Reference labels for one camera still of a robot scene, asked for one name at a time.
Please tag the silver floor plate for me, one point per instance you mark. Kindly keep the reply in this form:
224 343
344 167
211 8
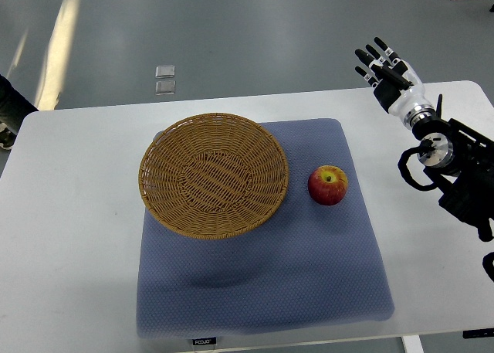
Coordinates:
165 87
165 71

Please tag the black table control panel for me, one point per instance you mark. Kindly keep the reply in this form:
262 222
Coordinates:
479 333

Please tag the red apple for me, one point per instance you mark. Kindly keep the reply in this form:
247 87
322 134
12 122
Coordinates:
327 185

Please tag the white table leg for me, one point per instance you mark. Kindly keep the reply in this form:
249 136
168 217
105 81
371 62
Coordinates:
412 344

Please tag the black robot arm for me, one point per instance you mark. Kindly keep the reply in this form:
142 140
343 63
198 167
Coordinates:
459 162

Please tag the upper silver floor plate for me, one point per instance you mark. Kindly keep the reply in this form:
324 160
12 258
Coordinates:
165 71

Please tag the blue grey cushion mat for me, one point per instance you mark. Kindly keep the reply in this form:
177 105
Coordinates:
308 265

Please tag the person's dark trouser leg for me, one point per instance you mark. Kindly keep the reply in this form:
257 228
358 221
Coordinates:
14 108

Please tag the lower silver floor plate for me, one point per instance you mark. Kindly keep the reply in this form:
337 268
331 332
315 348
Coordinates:
165 87

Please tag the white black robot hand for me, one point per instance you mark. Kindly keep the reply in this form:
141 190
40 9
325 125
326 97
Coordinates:
396 86

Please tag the black table brand label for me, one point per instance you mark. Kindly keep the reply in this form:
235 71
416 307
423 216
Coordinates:
204 341

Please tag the woven wicker basket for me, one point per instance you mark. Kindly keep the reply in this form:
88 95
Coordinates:
213 176

